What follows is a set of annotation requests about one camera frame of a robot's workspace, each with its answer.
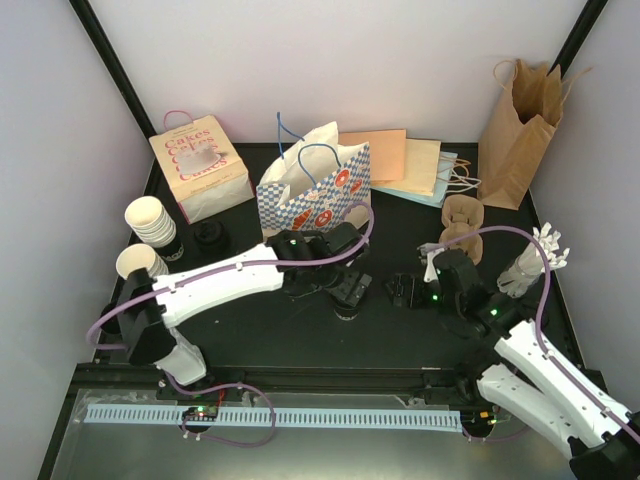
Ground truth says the blue checkered paper bag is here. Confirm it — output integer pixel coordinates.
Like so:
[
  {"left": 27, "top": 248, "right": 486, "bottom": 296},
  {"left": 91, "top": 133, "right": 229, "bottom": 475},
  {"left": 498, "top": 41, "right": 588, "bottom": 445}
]
[{"left": 256, "top": 121, "right": 371, "bottom": 238}]

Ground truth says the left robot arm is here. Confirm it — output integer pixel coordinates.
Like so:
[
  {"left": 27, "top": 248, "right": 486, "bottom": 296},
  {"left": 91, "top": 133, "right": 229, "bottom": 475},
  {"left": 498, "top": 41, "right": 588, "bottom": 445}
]
[{"left": 107, "top": 222, "right": 371, "bottom": 399}]

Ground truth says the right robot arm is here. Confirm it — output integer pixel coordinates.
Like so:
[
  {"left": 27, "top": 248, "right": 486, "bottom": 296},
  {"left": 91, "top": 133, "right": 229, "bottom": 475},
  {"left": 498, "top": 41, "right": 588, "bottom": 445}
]
[{"left": 384, "top": 250, "right": 639, "bottom": 479}]

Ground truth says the black coffee cup lids stack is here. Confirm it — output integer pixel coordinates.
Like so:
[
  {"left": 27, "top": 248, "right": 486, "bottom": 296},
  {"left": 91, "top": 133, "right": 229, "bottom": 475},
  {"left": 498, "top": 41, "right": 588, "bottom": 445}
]
[{"left": 193, "top": 220, "right": 230, "bottom": 255}]

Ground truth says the orange flat paper bag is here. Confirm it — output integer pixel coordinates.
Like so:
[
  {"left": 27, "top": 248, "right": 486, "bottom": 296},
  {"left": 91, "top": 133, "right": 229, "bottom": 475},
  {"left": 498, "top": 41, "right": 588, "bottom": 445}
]
[{"left": 339, "top": 129, "right": 406, "bottom": 182}]

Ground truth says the light blue flat paper bag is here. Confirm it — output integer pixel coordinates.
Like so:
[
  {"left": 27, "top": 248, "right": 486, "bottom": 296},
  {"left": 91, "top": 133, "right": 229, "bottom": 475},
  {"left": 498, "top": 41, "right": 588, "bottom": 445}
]
[{"left": 374, "top": 152, "right": 481, "bottom": 208}]

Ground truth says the tan flat paper bag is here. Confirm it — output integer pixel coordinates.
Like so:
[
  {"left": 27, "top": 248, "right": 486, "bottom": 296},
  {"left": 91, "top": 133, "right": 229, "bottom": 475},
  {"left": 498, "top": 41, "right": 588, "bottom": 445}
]
[{"left": 372, "top": 139, "right": 441, "bottom": 196}]

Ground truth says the Cakes printed paper bag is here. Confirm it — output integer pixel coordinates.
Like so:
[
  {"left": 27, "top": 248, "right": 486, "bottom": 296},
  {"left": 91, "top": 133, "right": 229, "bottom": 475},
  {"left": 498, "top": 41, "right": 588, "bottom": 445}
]
[{"left": 149, "top": 110, "right": 254, "bottom": 224}]

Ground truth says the standing brown paper bag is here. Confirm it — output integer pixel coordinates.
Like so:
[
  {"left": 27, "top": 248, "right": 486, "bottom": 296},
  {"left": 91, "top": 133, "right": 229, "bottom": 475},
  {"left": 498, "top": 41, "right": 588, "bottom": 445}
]
[{"left": 478, "top": 59, "right": 581, "bottom": 210}]

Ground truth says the far paper cup stack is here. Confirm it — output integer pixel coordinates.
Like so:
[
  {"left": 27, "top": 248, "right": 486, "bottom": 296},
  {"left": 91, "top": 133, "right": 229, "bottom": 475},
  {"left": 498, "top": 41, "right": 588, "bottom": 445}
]
[{"left": 124, "top": 196, "right": 184, "bottom": 262}]

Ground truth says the paper cup stack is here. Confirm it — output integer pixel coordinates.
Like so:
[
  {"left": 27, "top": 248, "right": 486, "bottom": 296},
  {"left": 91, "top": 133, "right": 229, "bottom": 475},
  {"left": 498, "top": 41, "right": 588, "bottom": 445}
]
[
  {"left": 124, "top": 196, "right": 184, "bottom": 262},
  {"left": 115, "top": 243, "right": 169, "bottom": 280}
]

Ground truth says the near paper cup stack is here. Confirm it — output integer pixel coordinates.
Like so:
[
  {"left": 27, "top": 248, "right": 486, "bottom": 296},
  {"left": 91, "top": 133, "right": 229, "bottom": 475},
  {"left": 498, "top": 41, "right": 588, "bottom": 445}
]
[{"left": 115, "top": 243, "right": 169, "bottom": 280}]

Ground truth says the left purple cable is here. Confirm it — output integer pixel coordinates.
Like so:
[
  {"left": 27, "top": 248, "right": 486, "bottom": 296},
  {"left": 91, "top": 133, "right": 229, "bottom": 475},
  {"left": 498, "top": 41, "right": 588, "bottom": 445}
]
[{"left": 85, "top": 200, "right": 376, "bottom": 447}]

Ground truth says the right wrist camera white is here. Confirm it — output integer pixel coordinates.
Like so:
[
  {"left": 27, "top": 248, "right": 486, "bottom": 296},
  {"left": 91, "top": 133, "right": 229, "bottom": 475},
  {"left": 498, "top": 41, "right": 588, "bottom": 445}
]
[{"left": 417, "top": 243, "right": 445, "bottom": 283}]

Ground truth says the right black frame post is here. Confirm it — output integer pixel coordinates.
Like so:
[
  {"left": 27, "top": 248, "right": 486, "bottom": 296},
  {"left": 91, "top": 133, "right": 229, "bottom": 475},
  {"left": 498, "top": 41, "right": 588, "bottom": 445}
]
[{"left": 550, "top": 0, "right": 608, "bottom": 77}]

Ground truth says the black frame post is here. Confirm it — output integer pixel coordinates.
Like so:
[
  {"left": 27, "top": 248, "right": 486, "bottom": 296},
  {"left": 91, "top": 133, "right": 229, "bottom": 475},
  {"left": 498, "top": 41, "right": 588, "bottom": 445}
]
[
  {"left": 550, "top": 0, "right": 608, "bottom": 77},
  {"left": 68, "top": 0, "right": 157, "bottom": 139}
]

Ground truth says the light blue cable duct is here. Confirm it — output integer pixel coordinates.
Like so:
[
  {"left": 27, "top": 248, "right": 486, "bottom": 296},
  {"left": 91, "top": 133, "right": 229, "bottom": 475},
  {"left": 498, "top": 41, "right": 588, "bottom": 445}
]
[{"left": 84, "top": 404, "right": 462, "bottom": 433}]

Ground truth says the left black frame post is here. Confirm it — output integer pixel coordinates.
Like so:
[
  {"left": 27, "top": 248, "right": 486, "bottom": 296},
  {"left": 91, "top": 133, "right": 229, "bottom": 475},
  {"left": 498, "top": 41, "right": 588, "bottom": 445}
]
[{"left": 68, "top": 0, "right": 157, "bottom": 139}]

